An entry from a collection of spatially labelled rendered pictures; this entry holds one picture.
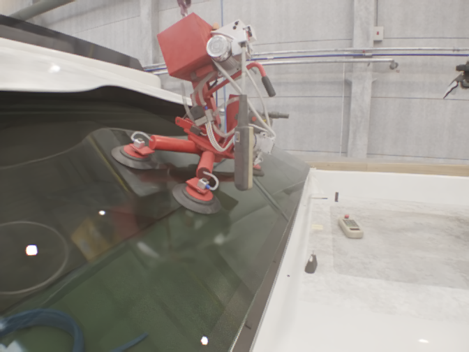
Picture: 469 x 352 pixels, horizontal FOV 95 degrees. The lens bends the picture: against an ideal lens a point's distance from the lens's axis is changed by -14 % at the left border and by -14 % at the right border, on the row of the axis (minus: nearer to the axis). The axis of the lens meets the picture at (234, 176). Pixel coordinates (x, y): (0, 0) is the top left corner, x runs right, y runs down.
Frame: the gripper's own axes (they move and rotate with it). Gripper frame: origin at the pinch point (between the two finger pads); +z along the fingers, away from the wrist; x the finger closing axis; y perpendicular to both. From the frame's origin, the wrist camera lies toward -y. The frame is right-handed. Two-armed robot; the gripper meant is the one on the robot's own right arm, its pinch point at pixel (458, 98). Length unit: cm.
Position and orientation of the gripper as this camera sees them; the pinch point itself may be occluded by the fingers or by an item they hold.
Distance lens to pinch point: 161.3
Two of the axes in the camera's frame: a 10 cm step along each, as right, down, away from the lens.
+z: -4.1, 9.1, 1.0
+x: -3.4, -2.5, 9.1
